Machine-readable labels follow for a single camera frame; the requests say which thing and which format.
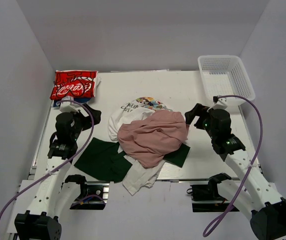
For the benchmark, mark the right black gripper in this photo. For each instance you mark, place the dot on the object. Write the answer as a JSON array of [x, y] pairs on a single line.
[[195, 111]]

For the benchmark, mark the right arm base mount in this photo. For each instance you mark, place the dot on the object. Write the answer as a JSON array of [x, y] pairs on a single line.
[[205, 197]]

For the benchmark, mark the pink t shirt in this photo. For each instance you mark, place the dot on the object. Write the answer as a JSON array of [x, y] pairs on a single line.
[[149, 140]]

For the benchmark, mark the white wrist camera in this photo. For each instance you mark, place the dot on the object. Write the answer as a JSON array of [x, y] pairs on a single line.
[[67, 105], [219, 103]]

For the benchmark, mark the green and white t shirt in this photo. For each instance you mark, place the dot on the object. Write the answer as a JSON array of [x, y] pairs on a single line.
[[106, 161]]

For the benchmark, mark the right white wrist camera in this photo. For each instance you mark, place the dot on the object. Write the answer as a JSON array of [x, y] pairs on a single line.
[[219, 103]]

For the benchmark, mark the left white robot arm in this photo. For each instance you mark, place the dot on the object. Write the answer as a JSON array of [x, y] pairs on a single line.
[[57, 190]]

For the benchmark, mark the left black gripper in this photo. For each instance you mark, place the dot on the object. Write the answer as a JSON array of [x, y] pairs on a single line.
[[86, 119]]

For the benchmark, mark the folded blue shirt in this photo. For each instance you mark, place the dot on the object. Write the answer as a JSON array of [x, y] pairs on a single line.
[[78, 100]]

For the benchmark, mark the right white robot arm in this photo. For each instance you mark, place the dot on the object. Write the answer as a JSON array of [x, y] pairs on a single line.
[[254, 197]]

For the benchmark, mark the white plastic basket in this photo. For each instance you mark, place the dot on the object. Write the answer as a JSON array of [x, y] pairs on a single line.
[[224, 75]]

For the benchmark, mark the folded white shirt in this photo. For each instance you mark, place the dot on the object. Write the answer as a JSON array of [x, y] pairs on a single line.
[[97, 82]]

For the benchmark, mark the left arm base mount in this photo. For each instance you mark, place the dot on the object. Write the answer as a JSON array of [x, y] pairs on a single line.
[[93, 195]]

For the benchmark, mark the white colourful print t shirt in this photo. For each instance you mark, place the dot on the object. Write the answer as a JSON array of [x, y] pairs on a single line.
[[138, 109]]

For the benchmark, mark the folded red coca-cola shirt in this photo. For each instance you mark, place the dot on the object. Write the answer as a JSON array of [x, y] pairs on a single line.
[[74, 83]]

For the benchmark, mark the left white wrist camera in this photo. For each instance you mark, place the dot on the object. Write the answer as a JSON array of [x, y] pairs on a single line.
[[67, 105]]

